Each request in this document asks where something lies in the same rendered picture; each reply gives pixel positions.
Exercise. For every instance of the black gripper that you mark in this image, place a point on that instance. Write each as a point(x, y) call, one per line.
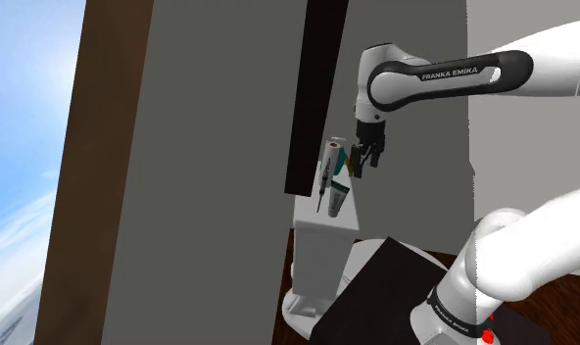
point(369, 129)

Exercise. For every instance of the dark robot stand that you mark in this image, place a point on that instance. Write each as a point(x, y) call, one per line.
point(376, 296)

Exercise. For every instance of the white and green tube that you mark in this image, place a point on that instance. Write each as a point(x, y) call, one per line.
point(338, 200)

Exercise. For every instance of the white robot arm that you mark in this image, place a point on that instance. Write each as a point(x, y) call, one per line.
point(552, 62)

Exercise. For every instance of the white paper roll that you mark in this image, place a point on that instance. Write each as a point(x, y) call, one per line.
point(330, 156)

